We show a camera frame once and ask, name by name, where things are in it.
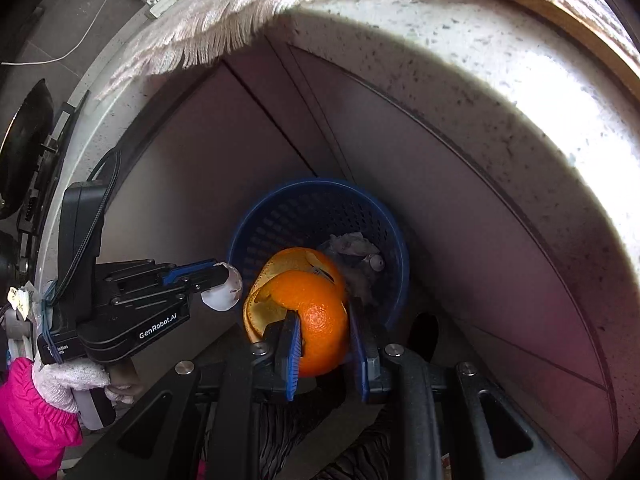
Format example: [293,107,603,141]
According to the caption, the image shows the orange peel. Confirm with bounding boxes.
[242,247,348,377]

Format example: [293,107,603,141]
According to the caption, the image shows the broken egg shell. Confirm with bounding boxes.
[201,262,243,312]

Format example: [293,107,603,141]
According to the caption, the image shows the white plastic bag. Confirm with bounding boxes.
[341,258,384,304]

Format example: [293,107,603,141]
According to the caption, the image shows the left hand white glove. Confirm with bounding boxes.
[32,356,143,414]

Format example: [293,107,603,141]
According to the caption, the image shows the blue plastic waste basket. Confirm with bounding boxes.
[227,178,410,330]

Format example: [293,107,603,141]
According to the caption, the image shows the pink jacket sleeve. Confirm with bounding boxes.
[1,358,82,479]

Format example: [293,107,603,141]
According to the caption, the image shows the white power strip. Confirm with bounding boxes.
[141,0,177,20]

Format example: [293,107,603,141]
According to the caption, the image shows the thin white charger cable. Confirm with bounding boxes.
[0,0,122,68]

